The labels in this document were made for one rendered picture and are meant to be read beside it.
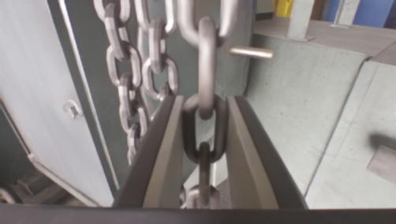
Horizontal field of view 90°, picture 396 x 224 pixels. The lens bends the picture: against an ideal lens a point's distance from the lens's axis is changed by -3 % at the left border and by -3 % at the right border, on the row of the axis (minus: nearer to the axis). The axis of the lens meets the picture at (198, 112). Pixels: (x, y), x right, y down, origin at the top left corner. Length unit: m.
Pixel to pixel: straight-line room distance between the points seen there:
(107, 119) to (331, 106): 0.49
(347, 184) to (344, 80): 0.23
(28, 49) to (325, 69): 0.51
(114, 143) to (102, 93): 0.05
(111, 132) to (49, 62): 0.07
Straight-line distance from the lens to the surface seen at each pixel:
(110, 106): 0.19
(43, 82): 0.22
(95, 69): 0.17
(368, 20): 3.12
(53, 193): 0.50
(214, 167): 0.81
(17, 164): 0.42
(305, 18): 0.55
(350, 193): 0.60
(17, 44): 0.23
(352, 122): 0.50
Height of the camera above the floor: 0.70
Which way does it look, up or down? 31 degrees down
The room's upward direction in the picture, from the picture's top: straight up
